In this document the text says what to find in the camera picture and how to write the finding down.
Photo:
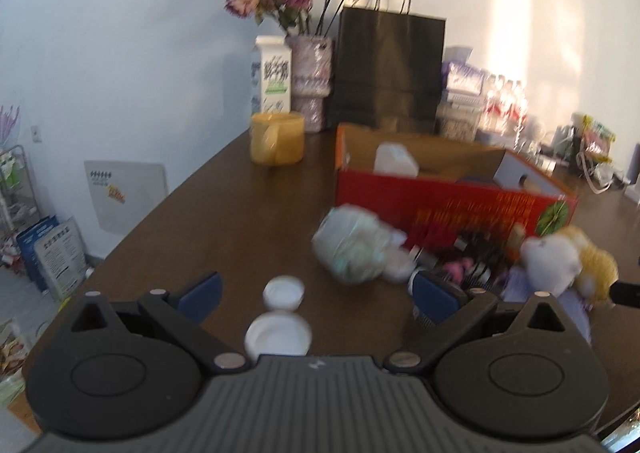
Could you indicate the grey white printed box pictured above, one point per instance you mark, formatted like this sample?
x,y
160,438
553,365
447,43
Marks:
x,y
60,258

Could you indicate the white plastic container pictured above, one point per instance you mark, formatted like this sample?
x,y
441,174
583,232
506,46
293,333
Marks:
x,y
395,160

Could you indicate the red cardboard box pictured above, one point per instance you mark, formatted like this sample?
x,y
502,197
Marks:
x,y
450,203

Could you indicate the large white threaded lid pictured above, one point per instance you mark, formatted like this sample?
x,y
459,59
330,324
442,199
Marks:
x,y
277,335

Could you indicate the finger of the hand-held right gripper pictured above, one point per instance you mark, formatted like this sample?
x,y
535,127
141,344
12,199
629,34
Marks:
x,y
627,293

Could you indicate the blue box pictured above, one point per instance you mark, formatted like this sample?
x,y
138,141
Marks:
x,y
31,248

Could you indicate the flat white box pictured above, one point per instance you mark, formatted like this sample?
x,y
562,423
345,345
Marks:
x,y
462,97

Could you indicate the yellow green snack packet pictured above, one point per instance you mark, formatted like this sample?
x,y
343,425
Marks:
x,y
597,138

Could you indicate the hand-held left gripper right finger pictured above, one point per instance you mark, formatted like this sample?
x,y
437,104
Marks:
x,y
437,298

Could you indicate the white plastic lid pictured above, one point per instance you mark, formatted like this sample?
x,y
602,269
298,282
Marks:
x,y
283,293

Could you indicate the yellow white plush toy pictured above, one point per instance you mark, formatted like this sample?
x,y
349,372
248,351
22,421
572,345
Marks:
x,y
550,258

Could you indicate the purple flower wall sticker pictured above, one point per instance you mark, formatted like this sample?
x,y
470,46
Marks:
x,y
9,123

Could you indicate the textured grey vase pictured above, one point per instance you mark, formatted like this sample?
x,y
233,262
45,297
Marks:
x,y
310,83

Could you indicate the clear sunflower seed container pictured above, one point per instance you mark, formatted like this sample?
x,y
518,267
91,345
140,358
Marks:
x,y
457,123

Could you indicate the black paper bag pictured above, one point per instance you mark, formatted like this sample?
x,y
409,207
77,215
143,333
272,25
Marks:
x,y
385,68

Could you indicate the white green milk carton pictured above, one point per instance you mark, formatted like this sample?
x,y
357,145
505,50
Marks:
x,y
272,78

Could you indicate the yellow mug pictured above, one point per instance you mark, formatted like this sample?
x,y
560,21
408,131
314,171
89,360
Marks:
x,y
285,138

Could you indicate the white printed board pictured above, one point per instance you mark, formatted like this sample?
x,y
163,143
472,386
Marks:
x,y
125,198

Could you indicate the group of water bottles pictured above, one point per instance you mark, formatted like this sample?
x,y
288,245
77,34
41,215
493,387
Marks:
x,y
505,103

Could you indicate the crumpled clear plastic bag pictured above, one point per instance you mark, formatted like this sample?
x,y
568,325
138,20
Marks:
x,y
350,243

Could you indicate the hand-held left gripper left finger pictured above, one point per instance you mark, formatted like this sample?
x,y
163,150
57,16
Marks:
x,y
202,295

